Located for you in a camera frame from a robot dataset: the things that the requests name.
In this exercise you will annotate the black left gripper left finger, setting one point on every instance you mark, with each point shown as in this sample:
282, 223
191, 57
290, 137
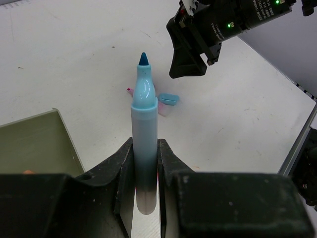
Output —
96, 204

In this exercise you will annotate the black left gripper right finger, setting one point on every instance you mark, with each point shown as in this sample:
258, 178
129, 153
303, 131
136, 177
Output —
227, 205

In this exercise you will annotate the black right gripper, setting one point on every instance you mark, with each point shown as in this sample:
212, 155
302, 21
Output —
201, 28

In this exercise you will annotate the blue highlighter cap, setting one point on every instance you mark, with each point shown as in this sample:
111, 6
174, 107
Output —
168, 99

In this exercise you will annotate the pink purple highlighter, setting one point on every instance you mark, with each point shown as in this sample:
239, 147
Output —
163, 110

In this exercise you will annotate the light blue highlighter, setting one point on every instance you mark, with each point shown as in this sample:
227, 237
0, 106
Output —
144, 118

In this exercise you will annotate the grey bottom drawer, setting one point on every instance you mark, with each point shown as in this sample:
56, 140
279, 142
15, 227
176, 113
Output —
40, 143

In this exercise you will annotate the orange highlighter cap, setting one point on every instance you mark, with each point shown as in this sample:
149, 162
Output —
28, 172

